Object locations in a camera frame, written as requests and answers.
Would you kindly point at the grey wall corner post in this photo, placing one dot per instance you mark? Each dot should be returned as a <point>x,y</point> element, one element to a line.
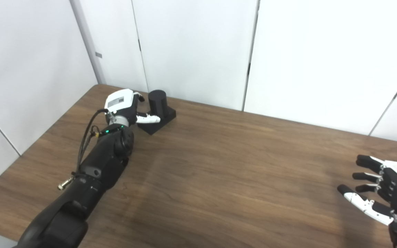
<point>88,44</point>

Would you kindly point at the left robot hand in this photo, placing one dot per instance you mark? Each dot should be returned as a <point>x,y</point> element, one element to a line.
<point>119,100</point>

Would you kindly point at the black peg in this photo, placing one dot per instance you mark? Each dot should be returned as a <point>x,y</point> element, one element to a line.
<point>157,103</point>

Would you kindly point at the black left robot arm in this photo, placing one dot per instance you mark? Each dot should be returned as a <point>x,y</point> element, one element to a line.
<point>98,172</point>

